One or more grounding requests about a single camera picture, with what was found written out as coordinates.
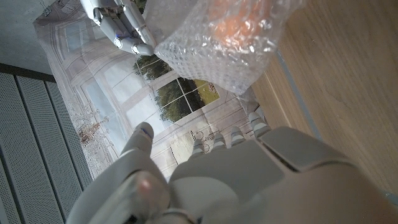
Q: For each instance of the orange mini basketball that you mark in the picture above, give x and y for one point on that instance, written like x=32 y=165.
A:
x=236 y=28

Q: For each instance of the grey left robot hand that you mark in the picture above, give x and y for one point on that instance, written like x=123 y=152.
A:
x=248 y=180

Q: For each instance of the clear bubble wrap sheet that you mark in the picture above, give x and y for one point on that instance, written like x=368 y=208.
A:
x=202 y=59

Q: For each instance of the black binder clip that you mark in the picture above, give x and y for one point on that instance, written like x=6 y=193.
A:
x=46 y=10

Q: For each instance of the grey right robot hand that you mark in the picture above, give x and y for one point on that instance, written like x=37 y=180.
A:
x=121 y=25

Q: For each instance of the printed window backdrop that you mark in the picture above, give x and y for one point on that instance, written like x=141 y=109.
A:
x=109 y=90

